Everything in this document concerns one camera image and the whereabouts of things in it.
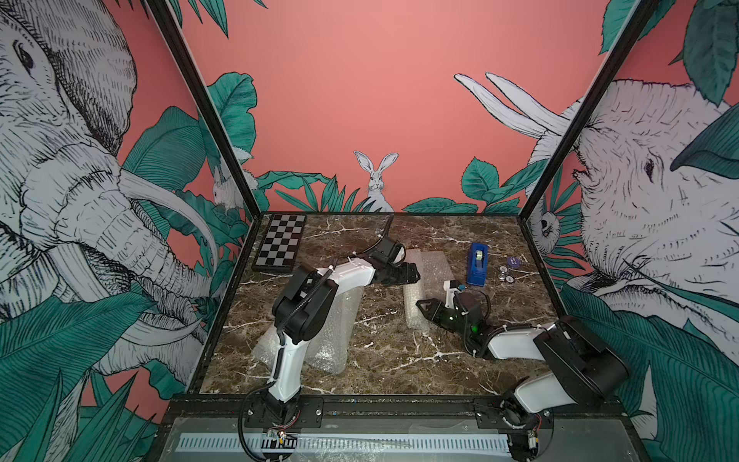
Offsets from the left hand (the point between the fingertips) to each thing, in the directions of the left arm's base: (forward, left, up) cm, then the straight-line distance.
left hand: (415, 273), depth 95 cm
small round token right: (0, -35, -6) cm, 35 cm away
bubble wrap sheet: (-25, +27, +1) cm, 37 cm away
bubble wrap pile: (+3, -8, -5) cm, 10 cm away
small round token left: (+5, -34, -6) cm, 35 cm away
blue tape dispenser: (+3, -22, -1) cm, 23 cm away
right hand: (-10, +1, -1) cm, 10 cm away
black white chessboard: (+18, +49, -4) cm, 52 cm away
